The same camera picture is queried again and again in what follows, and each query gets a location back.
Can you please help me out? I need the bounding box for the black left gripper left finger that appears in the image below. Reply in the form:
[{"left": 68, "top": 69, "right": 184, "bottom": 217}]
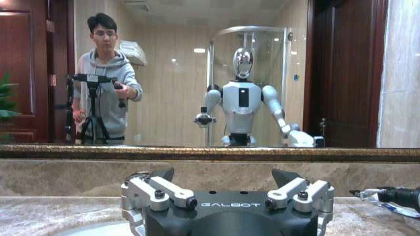
[{"left": 120, "top": 168, "right": 198, "bottom": 236}]

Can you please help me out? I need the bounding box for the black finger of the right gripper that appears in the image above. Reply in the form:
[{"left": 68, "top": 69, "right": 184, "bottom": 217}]
[{"left": 348, "top": 188, "right": 388, "bottom": 200}]

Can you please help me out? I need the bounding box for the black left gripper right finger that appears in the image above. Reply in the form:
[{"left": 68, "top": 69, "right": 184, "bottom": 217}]
[{"left": 265, "top": 168, "right": 336, "bottom": 236}]

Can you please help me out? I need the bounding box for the white sink basin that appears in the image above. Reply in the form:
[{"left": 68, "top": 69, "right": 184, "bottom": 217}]
[{"left": 57, "top": 219, "right": 132, "bottom": 236}]

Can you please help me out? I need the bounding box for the blue white toothpaste tube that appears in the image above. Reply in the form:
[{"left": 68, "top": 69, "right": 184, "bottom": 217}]
[{"left": 373, "top": 200, "right": 420, "bottom": 219}]

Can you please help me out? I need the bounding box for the black tripod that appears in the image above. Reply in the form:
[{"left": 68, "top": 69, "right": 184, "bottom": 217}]
[{"left": 78, "top": 82, "right": 110, "bottom": 145}]

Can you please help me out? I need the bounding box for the person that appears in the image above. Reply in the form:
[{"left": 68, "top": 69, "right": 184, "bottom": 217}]
[{"left": 70, "top": 12, "right": 144, "bottom": 145}]

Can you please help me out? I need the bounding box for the gold framed wall mirror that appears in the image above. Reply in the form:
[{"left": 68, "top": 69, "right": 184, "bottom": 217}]
[{"left": 0, "top": 0, "right": 420, "bottom": 163}]

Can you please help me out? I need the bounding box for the glass shower enclosure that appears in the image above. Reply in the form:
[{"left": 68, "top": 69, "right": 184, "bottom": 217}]
[{"left": 206, "top": 24, "right": 293, "bottom": 147}]

